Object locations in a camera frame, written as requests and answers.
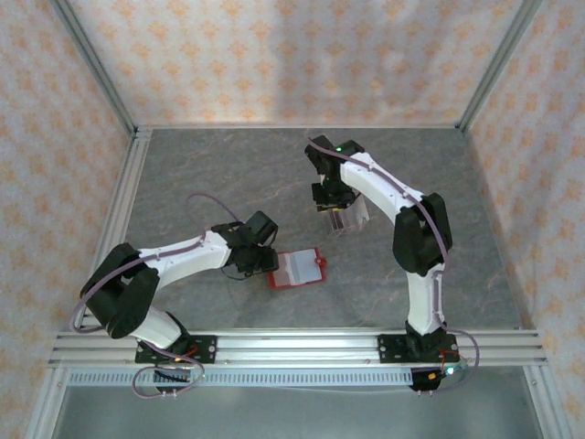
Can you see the red and white credit card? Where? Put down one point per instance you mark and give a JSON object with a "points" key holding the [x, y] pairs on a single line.
{"points": [[360, 211]]}

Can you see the red leather card holder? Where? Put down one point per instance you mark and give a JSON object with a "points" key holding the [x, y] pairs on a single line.
{"points": [[297, 270]]}

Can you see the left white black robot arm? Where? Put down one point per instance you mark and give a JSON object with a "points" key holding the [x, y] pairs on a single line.
{"points": [[183, 258]]}

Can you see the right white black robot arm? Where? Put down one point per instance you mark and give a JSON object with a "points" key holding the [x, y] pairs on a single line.
{"points": [[379, 183]]}

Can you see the clear acrylic card stand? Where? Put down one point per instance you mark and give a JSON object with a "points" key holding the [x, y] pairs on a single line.
{"points": [[354, 221]]}

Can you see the aluminium front mounting rail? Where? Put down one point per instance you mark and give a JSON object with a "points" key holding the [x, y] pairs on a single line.
{"points": [[297, 347]]}

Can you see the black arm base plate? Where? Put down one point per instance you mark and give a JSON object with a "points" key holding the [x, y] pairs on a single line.
{"points": [[205, 350], [388, 350]]}

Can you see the aluminium side rail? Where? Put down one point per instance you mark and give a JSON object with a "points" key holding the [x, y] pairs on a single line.
{"points": [[132, 174]]}

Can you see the aluminium frame post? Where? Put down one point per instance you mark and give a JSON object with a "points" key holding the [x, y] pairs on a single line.
{"points": [[91, 64], [500, 64]]}

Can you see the aluminium frame leg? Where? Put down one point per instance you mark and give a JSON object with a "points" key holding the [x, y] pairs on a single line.
{"points": [[45, 407], [548, 407]]}

